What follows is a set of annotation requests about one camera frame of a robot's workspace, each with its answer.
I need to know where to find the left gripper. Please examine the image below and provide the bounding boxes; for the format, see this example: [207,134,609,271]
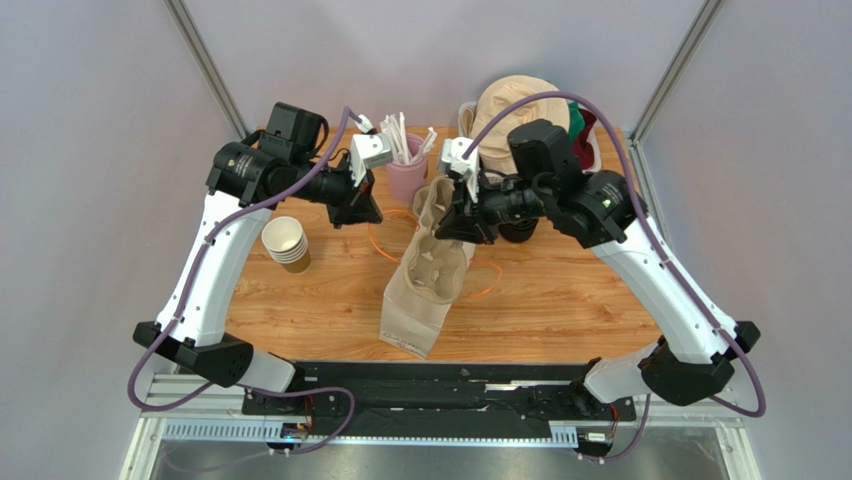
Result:
[291,154,383,230]

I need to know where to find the cardboard cup carrier tray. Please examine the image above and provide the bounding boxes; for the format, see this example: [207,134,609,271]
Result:
[401,177,475,305]

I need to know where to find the stack of paper cups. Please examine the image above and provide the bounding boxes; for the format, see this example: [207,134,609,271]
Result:
[261,216,312,275]

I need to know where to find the white paper takeout bag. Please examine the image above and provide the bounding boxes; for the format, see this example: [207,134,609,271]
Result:
[379,209,475,359]

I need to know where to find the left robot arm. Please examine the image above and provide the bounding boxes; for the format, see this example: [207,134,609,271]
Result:
[133,102,392,392]

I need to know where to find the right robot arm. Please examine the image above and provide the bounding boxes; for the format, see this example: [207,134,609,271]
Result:
[435,120,760,406]

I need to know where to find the stack of black lids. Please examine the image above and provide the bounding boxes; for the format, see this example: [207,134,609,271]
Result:
[498,219,539,244]

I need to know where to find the pink straw holder cup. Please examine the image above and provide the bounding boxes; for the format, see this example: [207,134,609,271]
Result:
[385,133,429,204]

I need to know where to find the beige bucket hat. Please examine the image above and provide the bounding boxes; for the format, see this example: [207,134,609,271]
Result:
[469,74,571,176]

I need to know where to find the wrapped white straws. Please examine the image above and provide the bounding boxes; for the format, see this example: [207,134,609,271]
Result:
[379,112,438,165]

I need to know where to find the white plastic basket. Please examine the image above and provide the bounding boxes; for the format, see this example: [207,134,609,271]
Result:
[458,100,602,174]

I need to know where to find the dark red cloth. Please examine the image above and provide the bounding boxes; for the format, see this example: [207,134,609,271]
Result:
[572,109,597,171]

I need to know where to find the green cloth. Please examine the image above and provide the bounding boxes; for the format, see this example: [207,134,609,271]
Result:
[567,101,586,142]

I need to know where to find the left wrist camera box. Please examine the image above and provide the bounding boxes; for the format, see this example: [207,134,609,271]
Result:
[349,115,393,187]

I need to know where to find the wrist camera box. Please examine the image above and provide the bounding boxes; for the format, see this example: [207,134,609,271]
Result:
[438,137,480,203]
[349,115,393,187]

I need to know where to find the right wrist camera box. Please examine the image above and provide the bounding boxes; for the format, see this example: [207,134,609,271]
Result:
[438,137,480,203]

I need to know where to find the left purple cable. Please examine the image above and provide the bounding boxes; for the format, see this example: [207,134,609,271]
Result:
[126,105,357,461]

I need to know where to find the purple cable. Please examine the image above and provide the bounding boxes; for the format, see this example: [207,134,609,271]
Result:
[461,91,768,464]
[126,105,357,461]

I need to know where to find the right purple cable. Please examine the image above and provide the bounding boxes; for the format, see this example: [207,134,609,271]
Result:
[461,91,768,464]

